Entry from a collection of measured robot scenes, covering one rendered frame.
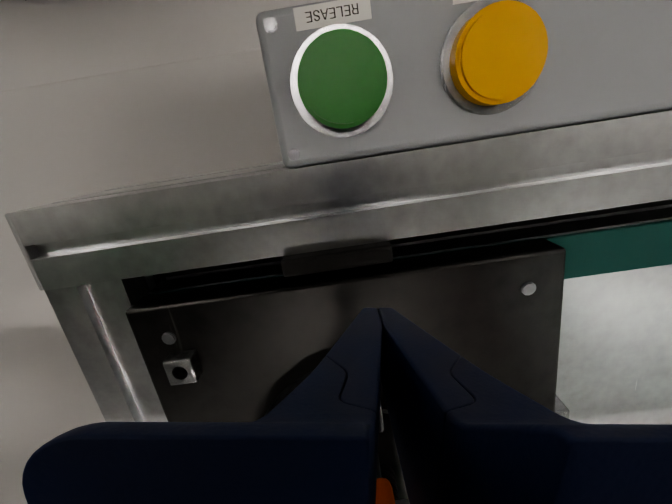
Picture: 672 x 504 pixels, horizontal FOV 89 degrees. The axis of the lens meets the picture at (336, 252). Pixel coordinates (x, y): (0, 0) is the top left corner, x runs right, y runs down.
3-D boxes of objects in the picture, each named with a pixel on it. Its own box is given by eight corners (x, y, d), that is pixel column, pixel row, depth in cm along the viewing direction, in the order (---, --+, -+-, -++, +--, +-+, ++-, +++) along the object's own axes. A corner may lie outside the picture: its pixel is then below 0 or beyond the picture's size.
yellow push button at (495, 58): (440, 22, 16) (455, 7, 14) (527, 7, 16) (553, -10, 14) (444, 113, 17) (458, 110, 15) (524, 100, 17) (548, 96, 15)
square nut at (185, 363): (169, 352, 20) (161, 363, 19) (196, 348, 19) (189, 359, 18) (177, 374, 20) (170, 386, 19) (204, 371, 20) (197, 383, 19)
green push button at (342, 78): (293, 47, 16) (288, 35, 14) (377, 33, 16) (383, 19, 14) (308, 135, 18) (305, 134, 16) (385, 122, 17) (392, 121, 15)
